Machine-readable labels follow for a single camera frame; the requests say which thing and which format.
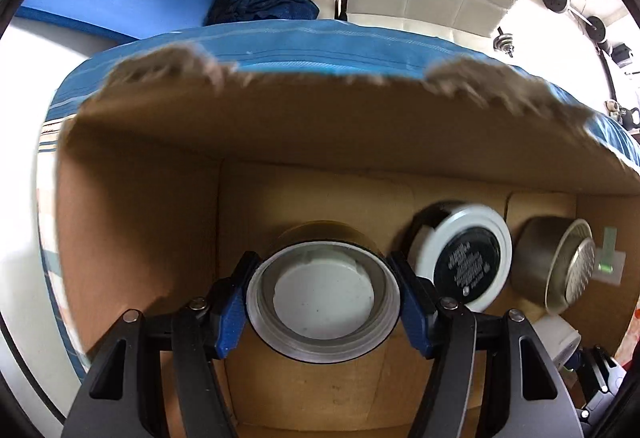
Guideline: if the open cardboard box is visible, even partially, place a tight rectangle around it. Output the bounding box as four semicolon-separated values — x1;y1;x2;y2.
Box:
55;45;639;437

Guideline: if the black-top white round jar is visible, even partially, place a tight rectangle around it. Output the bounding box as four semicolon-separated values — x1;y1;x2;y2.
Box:
400;201;512;313

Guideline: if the small chrome dumbbell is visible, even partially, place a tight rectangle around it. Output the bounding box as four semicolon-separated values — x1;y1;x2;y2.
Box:
492;27;515;58

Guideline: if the metal perforated lid tin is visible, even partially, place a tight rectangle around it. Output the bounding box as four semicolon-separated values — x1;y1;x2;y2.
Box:
511;216;597;315

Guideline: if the small white cylinder bottle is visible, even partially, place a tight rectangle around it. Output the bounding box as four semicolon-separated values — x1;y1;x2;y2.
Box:
533;315;582;369

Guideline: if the black speaker box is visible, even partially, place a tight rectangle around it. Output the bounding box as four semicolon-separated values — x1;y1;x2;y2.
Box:
611;43;634;68

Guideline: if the floor barbell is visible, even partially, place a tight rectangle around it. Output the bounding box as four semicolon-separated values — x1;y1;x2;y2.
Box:
542;0;606;44

